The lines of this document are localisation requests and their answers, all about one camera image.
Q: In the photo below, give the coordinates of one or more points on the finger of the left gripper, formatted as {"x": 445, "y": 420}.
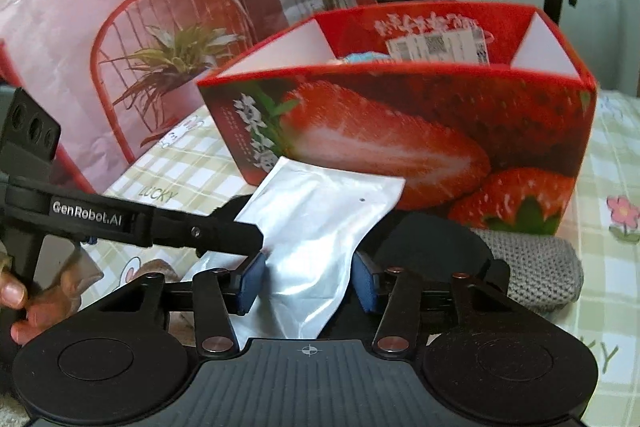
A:
{"x": 179, "y": 229}

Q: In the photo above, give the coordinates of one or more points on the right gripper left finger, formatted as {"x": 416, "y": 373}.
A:
{"x": 219, "y": 293}

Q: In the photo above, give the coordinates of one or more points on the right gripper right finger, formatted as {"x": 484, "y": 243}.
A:
{"x": 393, "y": 295}

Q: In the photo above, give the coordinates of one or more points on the white soft pouch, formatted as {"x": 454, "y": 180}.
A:
{"x": 313, "y": 219}

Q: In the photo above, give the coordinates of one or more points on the person's left hand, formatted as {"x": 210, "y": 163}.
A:
{"x": 52, "y": 306}

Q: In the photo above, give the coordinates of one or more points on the checkered plaid tablecloth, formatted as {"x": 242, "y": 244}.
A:
{"x": 193, "y": 170}

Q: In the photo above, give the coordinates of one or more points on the grey knitted cloth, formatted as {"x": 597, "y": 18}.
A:
{"x": 546, "y": 273}

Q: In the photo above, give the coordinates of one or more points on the red strawberry cardboard box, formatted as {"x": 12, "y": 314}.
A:
{"x": 484, "y": 109}

